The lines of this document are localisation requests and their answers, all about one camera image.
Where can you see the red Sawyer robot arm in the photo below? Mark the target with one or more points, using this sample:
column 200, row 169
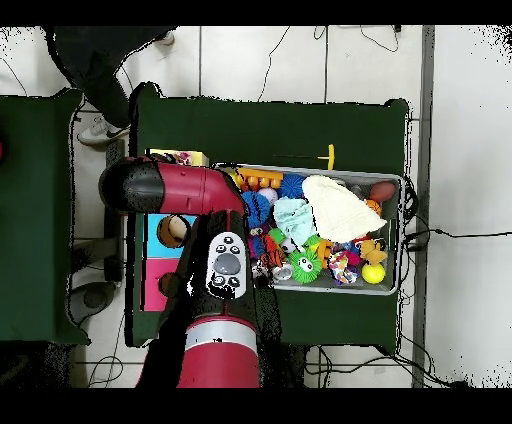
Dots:
column 188, row 192

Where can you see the dark green table cloth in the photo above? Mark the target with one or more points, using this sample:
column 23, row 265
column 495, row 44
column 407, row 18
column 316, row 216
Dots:
column 260, row 128
column 36, row 260

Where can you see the green spiky ball with eyes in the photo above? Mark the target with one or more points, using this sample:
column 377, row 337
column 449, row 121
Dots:
column 306, row 266

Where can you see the large blue spiky ball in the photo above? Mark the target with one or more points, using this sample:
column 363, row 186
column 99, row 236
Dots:
column 258, row 210

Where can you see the dark rounded stand base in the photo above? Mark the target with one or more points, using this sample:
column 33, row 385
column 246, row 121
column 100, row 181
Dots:
column 94, row 298

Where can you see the small blue spiky ball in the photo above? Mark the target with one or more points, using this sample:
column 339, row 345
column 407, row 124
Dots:
column 291, row 186

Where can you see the cream waffle cloth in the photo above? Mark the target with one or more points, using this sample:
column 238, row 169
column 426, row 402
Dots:
column 340, row 212

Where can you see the shallow silver mesh bin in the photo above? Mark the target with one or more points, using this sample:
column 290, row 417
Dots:
column 392, row 248

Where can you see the brown plush toy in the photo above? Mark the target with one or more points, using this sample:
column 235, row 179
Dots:
column 372, row 251

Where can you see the orange toy building brick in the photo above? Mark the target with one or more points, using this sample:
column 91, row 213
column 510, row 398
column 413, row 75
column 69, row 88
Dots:
column 260, row 176

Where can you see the light blue waffle cloth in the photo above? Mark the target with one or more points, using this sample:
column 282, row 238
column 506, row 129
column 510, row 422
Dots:
column 294, row 220

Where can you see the person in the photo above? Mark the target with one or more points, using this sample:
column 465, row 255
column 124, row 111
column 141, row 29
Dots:
column 96, row 64

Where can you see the white baseball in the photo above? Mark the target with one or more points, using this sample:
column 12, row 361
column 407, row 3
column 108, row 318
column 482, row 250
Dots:
column 268, row 195

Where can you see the multicolour print cloth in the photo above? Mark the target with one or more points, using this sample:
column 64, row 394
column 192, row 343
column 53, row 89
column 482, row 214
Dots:
column 183, row 158

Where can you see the black panel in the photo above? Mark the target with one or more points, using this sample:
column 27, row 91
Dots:
column 114, row 248

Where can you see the wooden box with three holes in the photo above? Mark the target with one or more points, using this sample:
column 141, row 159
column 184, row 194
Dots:
column 154, row 244

